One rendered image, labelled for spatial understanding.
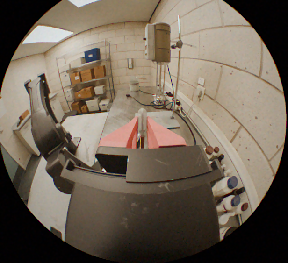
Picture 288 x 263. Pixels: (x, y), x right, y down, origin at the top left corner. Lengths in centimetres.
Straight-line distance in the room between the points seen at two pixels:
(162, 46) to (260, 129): 56
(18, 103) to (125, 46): 318
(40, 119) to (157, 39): 53
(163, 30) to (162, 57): 15
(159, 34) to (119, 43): 214
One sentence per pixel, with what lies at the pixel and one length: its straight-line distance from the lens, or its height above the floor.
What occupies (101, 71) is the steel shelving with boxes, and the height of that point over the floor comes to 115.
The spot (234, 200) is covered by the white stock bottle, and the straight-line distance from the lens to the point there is 42.
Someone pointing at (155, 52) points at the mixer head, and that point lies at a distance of 49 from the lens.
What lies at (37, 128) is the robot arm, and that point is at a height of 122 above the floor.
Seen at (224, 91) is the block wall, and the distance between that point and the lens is 55.
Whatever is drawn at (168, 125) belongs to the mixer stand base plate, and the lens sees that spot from 61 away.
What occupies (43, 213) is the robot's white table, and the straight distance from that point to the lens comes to 67.
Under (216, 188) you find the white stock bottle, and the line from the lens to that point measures 44.
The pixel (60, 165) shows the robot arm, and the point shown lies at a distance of 17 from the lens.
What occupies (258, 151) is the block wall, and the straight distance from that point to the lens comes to 49.
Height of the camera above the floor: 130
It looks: 37 degrees down
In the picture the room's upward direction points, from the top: 2 degrees counter-clockwise
